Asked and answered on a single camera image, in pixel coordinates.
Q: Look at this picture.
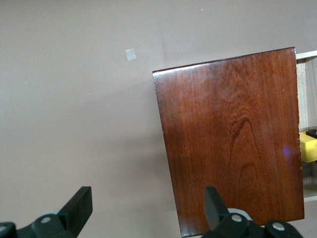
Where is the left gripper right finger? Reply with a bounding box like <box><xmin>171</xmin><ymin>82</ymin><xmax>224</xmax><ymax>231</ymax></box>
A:
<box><xmin>200</xmin><ymin>186</ymin><xmax>305</xmax><ymax>238</ymax></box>

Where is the wooden drawer with white handle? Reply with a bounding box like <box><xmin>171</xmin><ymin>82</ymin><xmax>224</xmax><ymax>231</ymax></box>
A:
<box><xmin>296</xmin><ymin>50</ymin><xmax>317</xmax><ymax>202</ymax></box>

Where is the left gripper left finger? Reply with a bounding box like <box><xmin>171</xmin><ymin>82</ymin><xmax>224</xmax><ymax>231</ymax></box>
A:
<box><xmin>0</xmin><ymin>186</ymin><xmax>93</xmax><ymax>238</ymax></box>

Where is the dark brown wooden box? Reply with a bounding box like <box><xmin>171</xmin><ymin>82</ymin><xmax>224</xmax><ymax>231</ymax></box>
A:
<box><xmin>152</xmin><ymin>47</ymin><xmax>305</xmax><ymax>238</ymax></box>

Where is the yellow cube block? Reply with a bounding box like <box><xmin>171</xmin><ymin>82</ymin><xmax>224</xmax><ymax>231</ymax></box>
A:
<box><xmin>299</xmin><ymin>130</ymin><xmax>317</xmax><ymax>163</ymax></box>

